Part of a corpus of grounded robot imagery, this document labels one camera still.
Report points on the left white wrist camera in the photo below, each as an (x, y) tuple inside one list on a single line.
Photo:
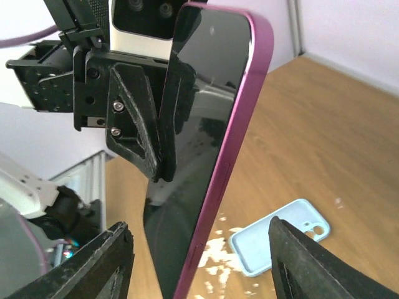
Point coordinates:
[(143, 27)]

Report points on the light blue phone case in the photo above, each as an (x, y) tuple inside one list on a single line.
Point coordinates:
[(254, 245)]

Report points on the right aluminium frame post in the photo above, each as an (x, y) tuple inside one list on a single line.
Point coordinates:
[(295, 21)]

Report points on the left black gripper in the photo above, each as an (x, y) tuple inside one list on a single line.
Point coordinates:
[(116, 91)]

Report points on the aluminium frame post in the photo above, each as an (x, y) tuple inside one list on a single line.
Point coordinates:
[(295, 21), (87, 179)]

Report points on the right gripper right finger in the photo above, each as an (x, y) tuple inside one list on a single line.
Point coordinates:
[(302, 268)]

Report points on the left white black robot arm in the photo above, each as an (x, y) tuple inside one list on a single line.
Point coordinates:
[(55, 209)]

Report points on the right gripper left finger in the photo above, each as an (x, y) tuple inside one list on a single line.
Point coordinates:
[(100, 269)]

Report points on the purple smartphone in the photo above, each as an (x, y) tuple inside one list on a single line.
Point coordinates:
[(231, 50)]

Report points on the left aluminium frame post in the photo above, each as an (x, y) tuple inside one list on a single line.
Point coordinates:
[(87, 179)]

